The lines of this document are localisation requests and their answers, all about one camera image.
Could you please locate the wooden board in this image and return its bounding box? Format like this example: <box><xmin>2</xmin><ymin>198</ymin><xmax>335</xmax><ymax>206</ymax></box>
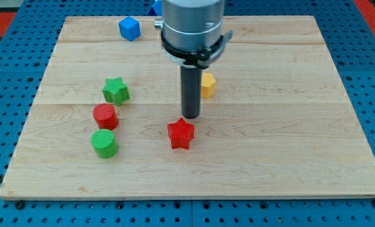
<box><xmin>0</xmin><ymin>16</ymin><xmax>375</xmax><ymax>201</ymax></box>

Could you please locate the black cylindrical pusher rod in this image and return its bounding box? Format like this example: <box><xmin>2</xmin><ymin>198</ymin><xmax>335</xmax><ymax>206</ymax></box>
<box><xmin>181</xmin><ymin>66</ymin><xmax>202</xmax><ymax>119</ymax></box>

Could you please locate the yellow hexagon block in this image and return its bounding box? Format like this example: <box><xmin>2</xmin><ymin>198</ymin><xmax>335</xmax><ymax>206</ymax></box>
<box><xmin>201</xmin><ymin>73</ymin><xmax>216</xmax><ymax>98</ymax></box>

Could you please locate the blue cube block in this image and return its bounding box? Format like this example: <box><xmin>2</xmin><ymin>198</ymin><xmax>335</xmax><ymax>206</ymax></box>
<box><xmin>118</xmin><ymin>16</ymin><xmax>141</xmax><ymax>42</ymax></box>

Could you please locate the blue block behind arm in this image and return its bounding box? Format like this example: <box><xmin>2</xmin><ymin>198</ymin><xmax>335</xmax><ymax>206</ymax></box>
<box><xmin>147</xmin><ymin>0</ymin><xmax>162</xmax><ymax>16</ymax></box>

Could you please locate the green cylinder block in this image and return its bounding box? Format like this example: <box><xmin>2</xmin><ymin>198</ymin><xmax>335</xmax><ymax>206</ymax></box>
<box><xmin>90</xmin><ymin>129</ymin><xmax>119</xmax><ymax>158</ymax></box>

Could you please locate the red star block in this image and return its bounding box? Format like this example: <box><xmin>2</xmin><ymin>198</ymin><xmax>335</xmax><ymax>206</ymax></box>
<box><xmin>167</xmin><ymin>118</ymin><xmax>194</xmax><ymax>149</ymax></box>

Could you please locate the green star block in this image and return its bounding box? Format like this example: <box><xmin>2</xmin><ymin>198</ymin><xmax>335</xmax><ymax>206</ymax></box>
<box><xmin>102</xmin><ymin>77</ymin><xmax>130</xmax><ymax>106</ymax></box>

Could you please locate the black clamp ring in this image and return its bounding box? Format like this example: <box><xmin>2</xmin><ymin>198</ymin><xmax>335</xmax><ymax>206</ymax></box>
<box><xmin>160</xmin><ymin>30</ymin><xmax>234</xmax><ymax>70</ymax></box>

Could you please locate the red cylinder block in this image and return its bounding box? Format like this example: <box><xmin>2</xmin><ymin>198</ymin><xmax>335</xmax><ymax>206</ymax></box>
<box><xmin>92</xmin><ymin>103</ymin><xmax>119</xmax><ymax>130</ymax></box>

